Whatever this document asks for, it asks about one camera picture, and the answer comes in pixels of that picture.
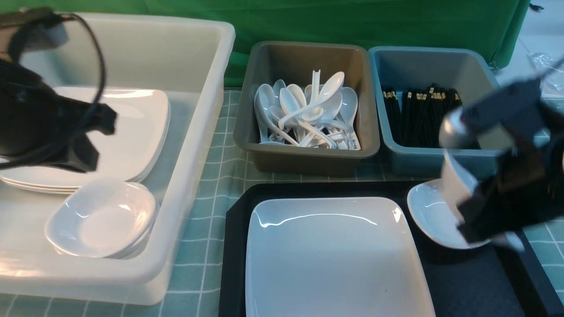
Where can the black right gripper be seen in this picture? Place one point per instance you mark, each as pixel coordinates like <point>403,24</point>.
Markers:
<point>525,191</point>

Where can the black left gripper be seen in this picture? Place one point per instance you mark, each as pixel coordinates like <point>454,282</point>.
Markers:
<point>39,127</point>

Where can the white bowl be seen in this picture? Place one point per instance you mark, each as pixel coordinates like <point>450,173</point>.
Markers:
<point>432,215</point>
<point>458,185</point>

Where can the large white square plate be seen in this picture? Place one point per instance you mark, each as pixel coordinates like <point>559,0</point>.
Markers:
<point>333,257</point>

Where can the white ceramic soup spoon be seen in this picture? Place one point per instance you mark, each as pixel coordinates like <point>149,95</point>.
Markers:
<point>331,87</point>

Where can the black plastic serving tray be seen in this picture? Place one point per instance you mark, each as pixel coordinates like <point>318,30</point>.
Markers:
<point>486,282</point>

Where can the stack of white plates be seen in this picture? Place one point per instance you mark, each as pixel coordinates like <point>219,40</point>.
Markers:
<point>127,155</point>

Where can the clear plastic bag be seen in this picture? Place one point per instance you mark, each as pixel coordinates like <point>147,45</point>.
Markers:
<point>551,72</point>

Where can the stack of white bowls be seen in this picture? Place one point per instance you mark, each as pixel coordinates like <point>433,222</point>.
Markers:
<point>106,218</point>

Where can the bundle of black chopsticks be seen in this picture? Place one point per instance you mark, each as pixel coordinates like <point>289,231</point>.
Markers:
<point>415,115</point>

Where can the blue-grey plastic chopstick bin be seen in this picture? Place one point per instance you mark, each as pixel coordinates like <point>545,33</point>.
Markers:
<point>409,67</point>

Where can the green backdrop cloth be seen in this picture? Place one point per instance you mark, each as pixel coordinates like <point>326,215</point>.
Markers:
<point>488,27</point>

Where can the large translucent white tub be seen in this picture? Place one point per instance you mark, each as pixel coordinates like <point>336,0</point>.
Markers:
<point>185,58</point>

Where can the pile of white spoons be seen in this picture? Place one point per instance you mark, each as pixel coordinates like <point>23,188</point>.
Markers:
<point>330,126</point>

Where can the brown plastic spoon bin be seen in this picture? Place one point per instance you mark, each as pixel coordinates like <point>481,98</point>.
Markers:
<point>294,62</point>

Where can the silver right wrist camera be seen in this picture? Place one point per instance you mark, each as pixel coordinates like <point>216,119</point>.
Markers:
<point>516,108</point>

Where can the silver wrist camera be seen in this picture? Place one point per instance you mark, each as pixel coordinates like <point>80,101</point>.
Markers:
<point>516,108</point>
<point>31,30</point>

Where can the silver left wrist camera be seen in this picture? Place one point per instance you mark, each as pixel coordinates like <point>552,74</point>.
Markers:
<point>31,30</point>

